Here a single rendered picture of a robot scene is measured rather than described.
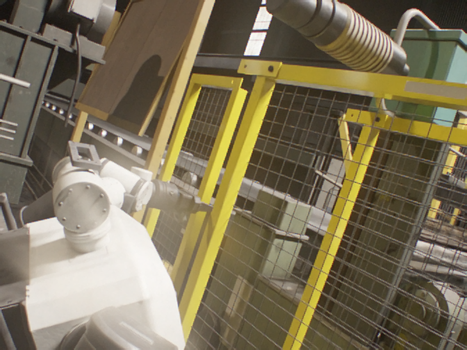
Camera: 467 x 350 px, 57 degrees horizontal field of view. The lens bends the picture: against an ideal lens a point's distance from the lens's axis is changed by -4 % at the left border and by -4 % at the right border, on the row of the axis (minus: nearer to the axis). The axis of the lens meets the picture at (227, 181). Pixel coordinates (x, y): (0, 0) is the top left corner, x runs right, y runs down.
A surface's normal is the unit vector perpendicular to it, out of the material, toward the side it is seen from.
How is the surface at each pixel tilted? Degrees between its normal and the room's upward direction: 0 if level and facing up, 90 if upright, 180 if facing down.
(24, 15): 90
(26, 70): 90
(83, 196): 99
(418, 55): 90
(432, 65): 90
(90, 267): 30
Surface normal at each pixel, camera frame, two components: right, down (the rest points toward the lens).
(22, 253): -0.07, -0.91
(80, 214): 0.37, 0.36
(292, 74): -0.75, -0.21
